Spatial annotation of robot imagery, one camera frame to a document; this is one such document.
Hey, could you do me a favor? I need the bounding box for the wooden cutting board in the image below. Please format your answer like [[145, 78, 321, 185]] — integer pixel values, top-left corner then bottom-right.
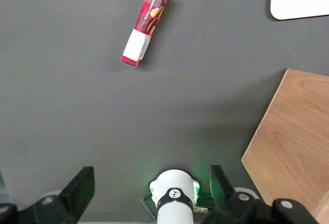
[[241, 68, 329, 224]]

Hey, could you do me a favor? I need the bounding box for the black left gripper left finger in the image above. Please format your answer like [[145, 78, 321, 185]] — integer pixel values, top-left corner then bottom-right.
[[0, 166, 96, 224]]

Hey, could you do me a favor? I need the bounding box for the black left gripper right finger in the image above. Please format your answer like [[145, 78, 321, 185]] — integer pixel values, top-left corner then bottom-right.
[[202, 164, 320, 224]]

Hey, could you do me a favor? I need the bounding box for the red plaid cookie box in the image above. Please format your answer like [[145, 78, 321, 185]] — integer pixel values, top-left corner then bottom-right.
[[120, 0, 170, 69]]

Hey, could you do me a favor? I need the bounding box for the thin grey cable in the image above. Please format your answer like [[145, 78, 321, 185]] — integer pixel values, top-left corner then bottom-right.
[[140, 194, 158, 222]]

